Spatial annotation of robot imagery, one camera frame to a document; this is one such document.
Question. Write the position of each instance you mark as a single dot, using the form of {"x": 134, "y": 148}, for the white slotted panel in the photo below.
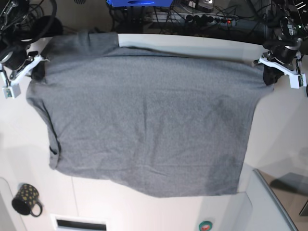
{"x": 71, "y": 223}

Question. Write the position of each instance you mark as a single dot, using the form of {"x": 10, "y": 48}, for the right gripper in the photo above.
{"x": 13, "y": 58}

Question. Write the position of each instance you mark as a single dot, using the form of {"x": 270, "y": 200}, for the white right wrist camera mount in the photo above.
{"x": 11, "y": 79}

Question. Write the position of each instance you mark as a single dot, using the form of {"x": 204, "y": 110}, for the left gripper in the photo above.
{"x": 281, "y": 51}

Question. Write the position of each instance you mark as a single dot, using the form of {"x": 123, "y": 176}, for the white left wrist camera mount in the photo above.
{"x": 293, "y": 70}

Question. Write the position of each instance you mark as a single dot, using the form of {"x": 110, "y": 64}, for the blue box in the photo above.
{"x": 139, "y": 3}

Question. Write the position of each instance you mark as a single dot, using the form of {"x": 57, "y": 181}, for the grey t-shirt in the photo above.
{"x": 161, "y": 124}

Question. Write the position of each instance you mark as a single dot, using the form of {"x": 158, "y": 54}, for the black mug with yellow dots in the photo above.
{"x": 26, "y": 199}

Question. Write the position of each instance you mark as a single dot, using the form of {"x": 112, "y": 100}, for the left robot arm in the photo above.
{"x": 291, "y": 21}

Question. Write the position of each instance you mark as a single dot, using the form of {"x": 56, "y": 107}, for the black power strip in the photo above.
{"x": 206, "y": 19}

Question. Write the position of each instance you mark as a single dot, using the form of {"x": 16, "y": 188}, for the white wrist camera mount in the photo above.
{"x": 11, "y": 79}
{"x": 293, "y": 70}

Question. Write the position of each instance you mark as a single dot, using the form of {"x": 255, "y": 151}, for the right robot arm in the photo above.
{"x": 13, "y": 14}

